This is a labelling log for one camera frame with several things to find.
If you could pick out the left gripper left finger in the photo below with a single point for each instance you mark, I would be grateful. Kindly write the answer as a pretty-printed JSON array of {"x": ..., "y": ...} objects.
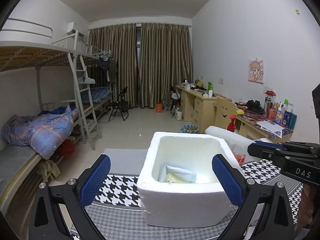
[{"x": 47, "y": 222}]

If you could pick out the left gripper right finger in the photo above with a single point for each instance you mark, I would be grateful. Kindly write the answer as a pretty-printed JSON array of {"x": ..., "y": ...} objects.
[{"x": 275, "y": 220}]

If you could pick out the person's right hand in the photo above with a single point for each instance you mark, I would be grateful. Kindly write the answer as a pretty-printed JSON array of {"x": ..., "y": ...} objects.
[{"x": 306, "y": 206}]

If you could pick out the blue carton on desk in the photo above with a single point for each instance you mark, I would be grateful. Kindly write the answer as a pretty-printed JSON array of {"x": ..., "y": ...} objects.
[{"x": 289, "y": 120}]

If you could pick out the papers on desk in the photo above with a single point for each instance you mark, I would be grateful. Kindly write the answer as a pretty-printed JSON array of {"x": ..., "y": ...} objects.
[{"x": 270, "y": 126}]

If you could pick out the houndstooth table cloth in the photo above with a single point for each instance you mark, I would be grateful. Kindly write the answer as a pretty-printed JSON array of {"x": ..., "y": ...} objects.
[{"x": 120, "y": 213}]

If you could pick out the red snack packet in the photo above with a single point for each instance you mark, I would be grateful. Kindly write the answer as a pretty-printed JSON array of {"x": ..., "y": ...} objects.
[{"x": 240, "y": 158}]

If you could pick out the white foam box lid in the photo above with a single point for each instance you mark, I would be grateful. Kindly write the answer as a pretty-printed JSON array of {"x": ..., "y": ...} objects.
[{"x": 237, "y": 143}]

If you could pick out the blue plaid quilt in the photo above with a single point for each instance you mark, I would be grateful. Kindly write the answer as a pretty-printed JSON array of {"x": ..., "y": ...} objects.
[{"x": 43, "y": 133}]

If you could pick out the white red pump bottle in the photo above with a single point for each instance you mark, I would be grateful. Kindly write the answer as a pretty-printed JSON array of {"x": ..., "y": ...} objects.
[{"x": 231, "y": 126}]

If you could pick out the wooden smiley chair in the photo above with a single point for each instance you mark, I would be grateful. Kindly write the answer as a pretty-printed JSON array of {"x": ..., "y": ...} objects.
[{"x": 224, "y": 109}]

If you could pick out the yellow cloth in box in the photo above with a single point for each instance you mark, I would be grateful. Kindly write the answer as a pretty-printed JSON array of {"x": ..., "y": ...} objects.
[{"x": 170, "y": 178}]

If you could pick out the pink cartoon poster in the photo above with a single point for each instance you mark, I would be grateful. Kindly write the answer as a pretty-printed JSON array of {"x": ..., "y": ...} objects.
[{"x": 256, "y": 71}]

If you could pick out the black folding chair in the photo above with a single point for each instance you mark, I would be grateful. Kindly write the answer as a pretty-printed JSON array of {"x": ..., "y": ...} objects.
[{"x": 120, "y": 105}]

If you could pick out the white foam box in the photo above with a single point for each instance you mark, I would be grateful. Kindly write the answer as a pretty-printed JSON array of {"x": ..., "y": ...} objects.
[{"x": 177, "y": 185}]

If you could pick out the blue patterned basin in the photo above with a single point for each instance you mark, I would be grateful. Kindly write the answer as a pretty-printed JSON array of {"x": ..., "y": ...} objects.
[{"x": 189, "y": 128}]

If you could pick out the green spray bottle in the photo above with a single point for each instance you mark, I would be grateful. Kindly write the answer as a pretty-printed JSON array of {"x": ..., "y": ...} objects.
[{"x": 210, "y": 90}]

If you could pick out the wooden desk with drawers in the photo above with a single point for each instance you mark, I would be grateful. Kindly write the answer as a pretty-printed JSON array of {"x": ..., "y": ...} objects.
[{"x": 197, "y": 109}]

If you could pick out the orange box on floor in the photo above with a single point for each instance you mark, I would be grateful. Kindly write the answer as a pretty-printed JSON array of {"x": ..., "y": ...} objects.
[{"x": 159, "y": 108}]

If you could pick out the white jug on floor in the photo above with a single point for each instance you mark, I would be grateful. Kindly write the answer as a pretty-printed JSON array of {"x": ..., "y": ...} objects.
[{"x": 179, "y": 115}]

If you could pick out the white metal bunk bed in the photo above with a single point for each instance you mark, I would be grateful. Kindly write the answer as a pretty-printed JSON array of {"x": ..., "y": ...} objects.
[{"x": 62, "y": 68}]

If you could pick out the brown curtains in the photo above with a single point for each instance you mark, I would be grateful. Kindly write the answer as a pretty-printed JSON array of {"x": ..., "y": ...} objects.
[{"x": 148, "y": 59}]

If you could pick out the white air conditioner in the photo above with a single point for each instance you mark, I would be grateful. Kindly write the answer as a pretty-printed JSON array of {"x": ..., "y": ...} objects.
[{"x": 72, "y": 28}]

